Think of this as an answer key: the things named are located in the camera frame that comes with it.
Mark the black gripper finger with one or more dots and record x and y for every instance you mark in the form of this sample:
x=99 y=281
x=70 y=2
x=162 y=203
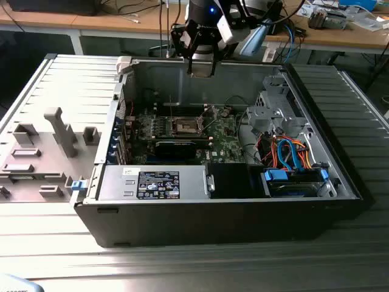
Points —
x=190 y=67
x=214 y=68

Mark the CPU plate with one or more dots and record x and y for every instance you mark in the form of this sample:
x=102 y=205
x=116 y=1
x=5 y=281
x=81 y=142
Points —
x=202 y=74

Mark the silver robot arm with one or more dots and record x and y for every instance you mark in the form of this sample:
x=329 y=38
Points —
x=255 y=36

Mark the black RAM slot row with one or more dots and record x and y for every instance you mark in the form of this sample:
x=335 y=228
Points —
x=176 y=109
x=203 y=140

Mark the CPU socket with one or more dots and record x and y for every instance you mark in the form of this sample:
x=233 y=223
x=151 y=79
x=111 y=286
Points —
x=185 y=126

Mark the white power adapter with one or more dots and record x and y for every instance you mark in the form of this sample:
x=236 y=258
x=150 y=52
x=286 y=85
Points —
x=269 y=54

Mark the beige case latch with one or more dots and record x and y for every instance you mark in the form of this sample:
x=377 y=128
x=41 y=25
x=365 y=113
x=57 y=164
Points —
x=123 y=65

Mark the metal drive cage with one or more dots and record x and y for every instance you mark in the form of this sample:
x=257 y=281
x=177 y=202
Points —
x=264 y=115

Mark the green motherboard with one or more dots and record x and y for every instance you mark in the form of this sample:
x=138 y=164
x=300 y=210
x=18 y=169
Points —
x=225 y=143

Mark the black graphics card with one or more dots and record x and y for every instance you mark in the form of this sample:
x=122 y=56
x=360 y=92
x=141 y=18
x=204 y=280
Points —
x=176 y=149

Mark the wooden desk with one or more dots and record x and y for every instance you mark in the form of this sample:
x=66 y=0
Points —
x=91 y=21

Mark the black fan shroud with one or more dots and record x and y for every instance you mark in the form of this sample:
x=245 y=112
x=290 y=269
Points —
x=228 y=181

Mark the metal cooler on desk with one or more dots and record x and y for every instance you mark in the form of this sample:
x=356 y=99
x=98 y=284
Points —
x=317 y=19

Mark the hard disk in blue carrier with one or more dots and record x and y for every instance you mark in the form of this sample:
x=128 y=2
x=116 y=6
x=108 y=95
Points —
x=275 y=175

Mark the grey power supply unit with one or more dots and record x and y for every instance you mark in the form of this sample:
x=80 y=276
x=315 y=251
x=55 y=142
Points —
x=115 y=182

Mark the black flat device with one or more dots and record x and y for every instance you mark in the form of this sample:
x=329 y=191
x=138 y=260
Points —
x=51 y=6

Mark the blue box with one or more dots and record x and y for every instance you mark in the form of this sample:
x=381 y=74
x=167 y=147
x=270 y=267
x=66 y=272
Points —
x=358 y=3

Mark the black open PC case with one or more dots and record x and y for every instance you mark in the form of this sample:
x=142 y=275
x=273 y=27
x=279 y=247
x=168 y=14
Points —
x=182 y=225

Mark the blue plastic clip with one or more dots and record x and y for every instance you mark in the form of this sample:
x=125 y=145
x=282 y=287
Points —
x=78 y=185

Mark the grey parts rack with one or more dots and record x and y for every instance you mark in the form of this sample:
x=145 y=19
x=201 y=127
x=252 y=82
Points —
x=45 y=152

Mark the pale blue rounded device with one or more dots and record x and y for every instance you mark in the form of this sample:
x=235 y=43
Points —
x=15 y=284

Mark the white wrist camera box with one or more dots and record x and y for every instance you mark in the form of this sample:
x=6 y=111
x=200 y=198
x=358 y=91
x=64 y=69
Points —
x=228 y=30

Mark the expansion slot bracket row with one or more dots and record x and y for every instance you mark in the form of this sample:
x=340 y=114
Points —
x=117 y=149

